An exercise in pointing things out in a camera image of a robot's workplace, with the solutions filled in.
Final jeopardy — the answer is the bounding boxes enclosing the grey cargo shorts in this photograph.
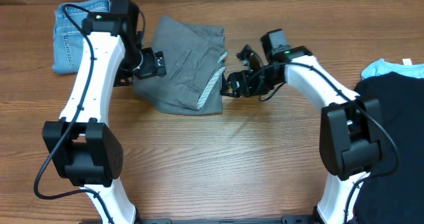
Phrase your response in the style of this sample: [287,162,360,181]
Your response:
[134,15,228,115]

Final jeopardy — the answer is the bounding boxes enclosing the light blue t-shirt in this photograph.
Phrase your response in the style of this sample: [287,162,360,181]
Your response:
[360,58,423,80]

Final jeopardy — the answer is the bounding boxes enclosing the black t-shirt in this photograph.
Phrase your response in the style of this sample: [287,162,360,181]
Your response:
[354,72,423,223]

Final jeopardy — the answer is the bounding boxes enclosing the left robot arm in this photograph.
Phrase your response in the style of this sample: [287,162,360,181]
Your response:
[33,0,166,223]

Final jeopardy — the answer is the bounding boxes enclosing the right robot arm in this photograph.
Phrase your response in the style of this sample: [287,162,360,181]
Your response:
[221,28,384,223]

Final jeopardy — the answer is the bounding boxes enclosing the folded blue denim jeans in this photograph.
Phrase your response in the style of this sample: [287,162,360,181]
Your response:
[52,0,110,74]

